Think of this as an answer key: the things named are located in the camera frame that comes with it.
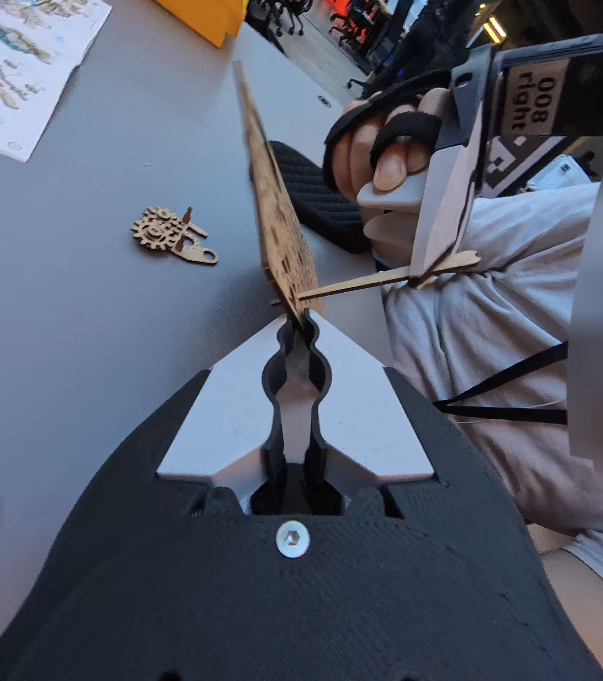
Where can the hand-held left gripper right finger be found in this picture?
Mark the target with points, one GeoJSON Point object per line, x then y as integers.
{"type": "Point", "coordinates": [365, 425]}

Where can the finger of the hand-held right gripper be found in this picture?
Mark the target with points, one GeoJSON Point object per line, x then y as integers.
{"type": "Point", "coordinates": [445, 213]}

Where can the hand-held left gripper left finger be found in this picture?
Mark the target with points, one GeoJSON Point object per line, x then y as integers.
{"type": "Point", "coordinates": [216, 425]}

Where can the thin wooden stick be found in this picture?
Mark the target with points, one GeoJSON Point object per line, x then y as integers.
{"type": "Point", "coordinates": [354, 287]}

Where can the wooden laser-cut parts sheet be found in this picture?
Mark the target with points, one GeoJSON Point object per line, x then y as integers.
{"type": "Point", "coordinates": [274, 213]}

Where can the wooden gear assembly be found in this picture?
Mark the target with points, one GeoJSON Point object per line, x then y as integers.
{"type": "Point", "coordinates": [157, 231]}

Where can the person's left forearm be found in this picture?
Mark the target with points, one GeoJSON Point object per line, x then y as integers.
{"type": "Point", "coordinates": [588, 628]}

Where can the person's right hand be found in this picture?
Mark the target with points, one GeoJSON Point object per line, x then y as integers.
{"type": "Point", "coordinates": [360, 154]}

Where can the black-and-white marker sign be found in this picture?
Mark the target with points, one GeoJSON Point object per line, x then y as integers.
{"type": "Point", "coordinates": [519, 159]}

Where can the black wrist rest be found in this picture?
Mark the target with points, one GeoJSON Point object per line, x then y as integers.
{"type": "Point", "coordinates": [322, 202]}

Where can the person's white shirt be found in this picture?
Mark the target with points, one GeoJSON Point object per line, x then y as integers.
{"type": "Point", "coordinates": [492, 346]}

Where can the row of black office chairs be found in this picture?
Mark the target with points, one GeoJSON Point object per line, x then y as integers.
{"type": "Point", "coordinates": [280, 16]}

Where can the yellow plastic bin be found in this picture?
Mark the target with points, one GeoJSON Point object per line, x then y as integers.
{"type": "Point", "coordinates": [205, 18]}

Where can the white instruction booklet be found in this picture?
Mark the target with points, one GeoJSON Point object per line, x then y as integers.
{"type": "Point", "coordinates": [14, 80]}

